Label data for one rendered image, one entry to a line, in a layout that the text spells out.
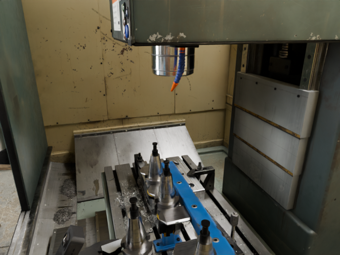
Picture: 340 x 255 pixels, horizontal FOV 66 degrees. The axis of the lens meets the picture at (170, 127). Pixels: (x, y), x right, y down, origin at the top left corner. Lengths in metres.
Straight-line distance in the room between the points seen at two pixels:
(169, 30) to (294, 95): 0.61
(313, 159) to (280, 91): 0.29
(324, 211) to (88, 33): 1.67
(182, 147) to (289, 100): 1.12
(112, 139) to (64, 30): 0.83
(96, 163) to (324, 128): 1.41
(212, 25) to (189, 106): 1.54
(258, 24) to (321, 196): 0.69
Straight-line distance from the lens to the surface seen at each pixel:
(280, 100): 1.16
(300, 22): 0.84
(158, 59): 0.94
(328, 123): 1.06
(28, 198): 1.47
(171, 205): 0.66
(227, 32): 0.71
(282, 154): 1.19
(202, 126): 2.30
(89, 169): 1.89
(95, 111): 2.04
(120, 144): 2.02
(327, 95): 1.06
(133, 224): 0.52
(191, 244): 0.58
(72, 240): 0.52
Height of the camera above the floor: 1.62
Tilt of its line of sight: 21 degrees down
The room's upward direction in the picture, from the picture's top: straight up
